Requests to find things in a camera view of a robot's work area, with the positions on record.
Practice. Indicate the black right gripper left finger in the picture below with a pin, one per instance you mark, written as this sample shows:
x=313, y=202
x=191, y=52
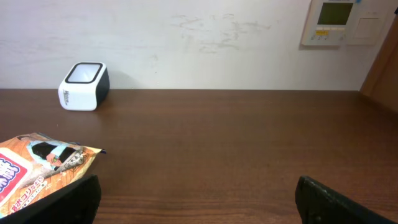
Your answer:
x=78, y=202

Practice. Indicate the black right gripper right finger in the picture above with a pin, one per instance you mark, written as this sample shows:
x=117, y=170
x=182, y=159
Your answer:
x=319, y=204

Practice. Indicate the white barcode scanner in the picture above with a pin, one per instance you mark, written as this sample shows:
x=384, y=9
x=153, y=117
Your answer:
x=85, y=87

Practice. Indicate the beige wall control panel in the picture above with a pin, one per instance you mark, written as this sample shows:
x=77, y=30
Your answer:
x=333, y=23

